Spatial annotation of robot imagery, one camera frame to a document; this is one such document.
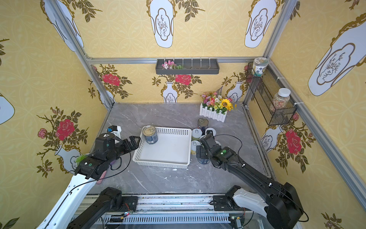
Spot white perforated plastic basket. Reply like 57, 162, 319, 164
132, 127, 192, 169

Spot blue tin can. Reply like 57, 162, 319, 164
142, 125, 158, 144
197, 158, 210, 165

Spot pink label white-lid can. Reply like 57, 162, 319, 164
205, 127, 216, 136

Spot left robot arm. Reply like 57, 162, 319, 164
39, 133, 141, 229

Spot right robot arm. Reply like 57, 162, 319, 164
199, 134, 306, 229

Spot yellow label white-lid can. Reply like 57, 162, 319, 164
191, 140, 201, 155

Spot green label white-lid can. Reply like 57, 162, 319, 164
192, 128, 202, 141

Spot dark tomato tin can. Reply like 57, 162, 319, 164
197, 118, 209, 134

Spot small potted green plant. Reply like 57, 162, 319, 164
75, 154, 88, 166

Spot flower box white fence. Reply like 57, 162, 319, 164
199, 92, 237, 122

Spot plastic jar white lid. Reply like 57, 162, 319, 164
271, 88, 291, 112

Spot pink flowers on shelf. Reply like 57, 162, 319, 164
162, 60, 184, 70

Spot glass jar green label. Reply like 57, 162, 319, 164
252, 57, 269, 77

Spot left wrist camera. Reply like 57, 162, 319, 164
107, 125, 122, 138

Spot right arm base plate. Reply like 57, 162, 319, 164
209, 196, 238, 211

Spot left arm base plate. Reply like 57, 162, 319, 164
120, 196, 138, 212

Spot black wire wall basket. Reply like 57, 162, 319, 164
243, 63, 297, 126

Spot grey wall shelf tray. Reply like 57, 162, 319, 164
155, 58, 220, 75

